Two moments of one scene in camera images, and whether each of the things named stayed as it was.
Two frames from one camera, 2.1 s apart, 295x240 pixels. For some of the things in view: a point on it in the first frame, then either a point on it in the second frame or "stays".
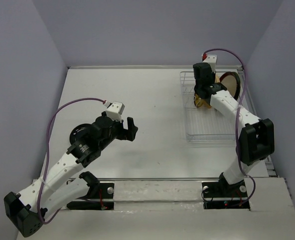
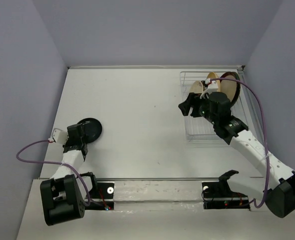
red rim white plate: x=231 y=80 stays
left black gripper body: x=117 y=132 → x=66 y=145
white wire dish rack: x=204 y=125 stays
